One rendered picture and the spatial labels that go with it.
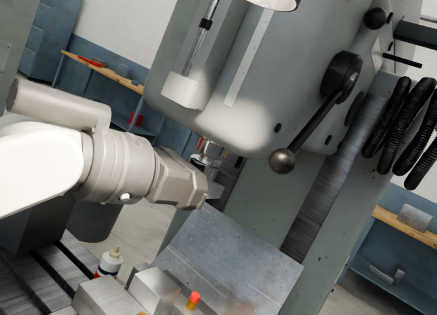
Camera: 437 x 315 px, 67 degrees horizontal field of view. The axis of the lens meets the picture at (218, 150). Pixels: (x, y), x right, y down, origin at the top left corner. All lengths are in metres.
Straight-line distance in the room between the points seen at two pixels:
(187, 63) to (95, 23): 7.28
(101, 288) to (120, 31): 6.64
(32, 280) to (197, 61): 0.53
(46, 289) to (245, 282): 0.43
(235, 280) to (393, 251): 3.96
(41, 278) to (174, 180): 0.40
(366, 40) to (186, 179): 0.34
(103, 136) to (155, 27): 6.15
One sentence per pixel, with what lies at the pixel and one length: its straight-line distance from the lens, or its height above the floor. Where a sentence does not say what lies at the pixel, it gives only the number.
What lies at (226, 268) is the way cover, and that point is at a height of 0.98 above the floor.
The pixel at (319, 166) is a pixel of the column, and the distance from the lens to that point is 0.81.
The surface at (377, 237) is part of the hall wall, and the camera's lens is 4.70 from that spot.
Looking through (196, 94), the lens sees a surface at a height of 1.36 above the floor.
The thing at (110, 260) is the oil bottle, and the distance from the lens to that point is 0.68.
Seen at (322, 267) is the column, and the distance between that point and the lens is 0.84.
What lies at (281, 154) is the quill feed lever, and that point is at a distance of 0.37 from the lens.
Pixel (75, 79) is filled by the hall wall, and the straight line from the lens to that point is 7.70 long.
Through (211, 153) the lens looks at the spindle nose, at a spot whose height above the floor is 1.29.
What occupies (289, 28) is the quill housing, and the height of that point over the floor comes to 1.46.
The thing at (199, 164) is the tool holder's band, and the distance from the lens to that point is 0.48.
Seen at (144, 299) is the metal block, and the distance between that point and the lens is 0.56.
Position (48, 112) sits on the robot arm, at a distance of 0.37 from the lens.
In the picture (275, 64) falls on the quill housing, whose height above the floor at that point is 1.42.
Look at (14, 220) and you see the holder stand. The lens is 0.77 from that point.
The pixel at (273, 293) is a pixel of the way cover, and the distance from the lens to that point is 0.85.
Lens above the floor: 1.37
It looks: 10 degrees down
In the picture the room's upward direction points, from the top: 24 degrees clockwise
